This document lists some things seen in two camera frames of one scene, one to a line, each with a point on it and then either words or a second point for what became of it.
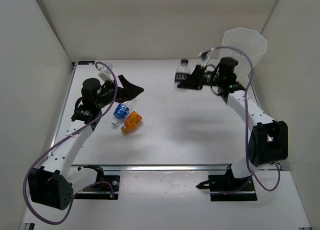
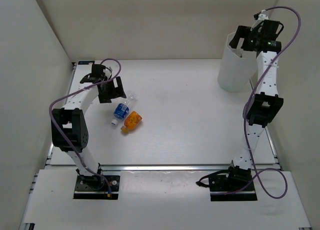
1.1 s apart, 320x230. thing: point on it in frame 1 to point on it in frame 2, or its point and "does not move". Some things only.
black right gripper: [196, 81] to [243, 32]
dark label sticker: [86, 62] does not move
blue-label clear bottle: [121, 110] does not move
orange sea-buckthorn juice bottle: [130, 122] does not move
